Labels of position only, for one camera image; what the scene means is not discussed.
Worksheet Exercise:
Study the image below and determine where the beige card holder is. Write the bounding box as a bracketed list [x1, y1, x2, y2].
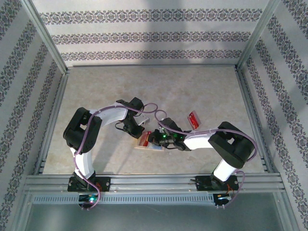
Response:
[134, 131, 166, 152]

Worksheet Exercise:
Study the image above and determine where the grey metal panel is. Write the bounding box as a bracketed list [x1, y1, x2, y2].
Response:
[24, 203, 284, 231]

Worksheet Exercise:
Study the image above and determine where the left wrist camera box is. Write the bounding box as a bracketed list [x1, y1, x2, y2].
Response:
[137, 115, 151, 126]

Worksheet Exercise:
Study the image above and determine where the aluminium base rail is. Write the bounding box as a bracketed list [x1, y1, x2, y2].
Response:
[24, 175, 284, 193]

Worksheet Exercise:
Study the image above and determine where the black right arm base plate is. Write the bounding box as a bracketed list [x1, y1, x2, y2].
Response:
[195, 175, 240, 192]

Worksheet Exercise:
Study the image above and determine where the aluminium wall-side table rail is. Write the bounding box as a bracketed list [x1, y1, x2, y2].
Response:
[72, 63, 238, 68]

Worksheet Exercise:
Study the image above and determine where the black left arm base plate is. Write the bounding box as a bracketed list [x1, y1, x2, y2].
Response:
[67, 176, 111, 193]

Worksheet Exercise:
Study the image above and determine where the grey slotted cable duct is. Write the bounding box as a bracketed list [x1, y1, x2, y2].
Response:
[32, 193, 216, 205]

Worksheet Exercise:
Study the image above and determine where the aluminium side table rail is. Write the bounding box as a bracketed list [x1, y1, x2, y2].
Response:
[33, 68, 70, 175]
[234, 67, 280, 174]

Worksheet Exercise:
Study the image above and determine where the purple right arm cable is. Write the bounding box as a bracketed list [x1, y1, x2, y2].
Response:
[155, 110, 257, 210]

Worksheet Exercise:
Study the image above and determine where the aluminium frame post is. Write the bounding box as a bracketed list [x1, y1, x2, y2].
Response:
[237, 0, 281, 70]
[20, 0, 70, 74]

